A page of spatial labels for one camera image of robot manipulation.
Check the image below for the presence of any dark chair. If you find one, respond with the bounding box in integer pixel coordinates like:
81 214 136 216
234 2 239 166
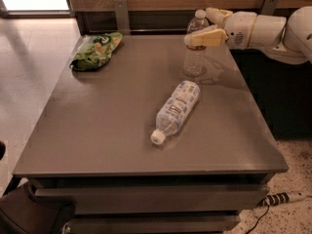
0 181 75 234

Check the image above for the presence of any black cable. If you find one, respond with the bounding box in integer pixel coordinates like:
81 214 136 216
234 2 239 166
245 203 271 234

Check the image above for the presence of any green rice chip bag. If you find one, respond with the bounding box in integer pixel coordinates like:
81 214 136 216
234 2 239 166
69 32 123 72

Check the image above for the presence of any lying labelled water bottle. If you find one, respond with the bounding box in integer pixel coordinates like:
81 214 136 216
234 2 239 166
150 81 200 145

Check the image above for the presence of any clear water bottle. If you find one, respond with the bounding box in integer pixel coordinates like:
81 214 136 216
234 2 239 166
183 10 209 77

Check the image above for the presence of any right metal wall bracket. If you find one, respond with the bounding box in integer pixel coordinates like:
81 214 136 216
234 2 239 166
260 0 279 16

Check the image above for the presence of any striped power strip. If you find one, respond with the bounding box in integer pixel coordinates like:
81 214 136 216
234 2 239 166
257 191 307 207

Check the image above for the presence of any grey drawer cabinet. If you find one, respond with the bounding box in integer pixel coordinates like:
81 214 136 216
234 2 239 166
35 184 267 234

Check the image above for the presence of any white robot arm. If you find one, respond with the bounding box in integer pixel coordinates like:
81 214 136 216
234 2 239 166
184 6 312 64

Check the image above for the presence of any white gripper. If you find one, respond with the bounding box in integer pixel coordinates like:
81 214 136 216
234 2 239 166
184 7 257 50

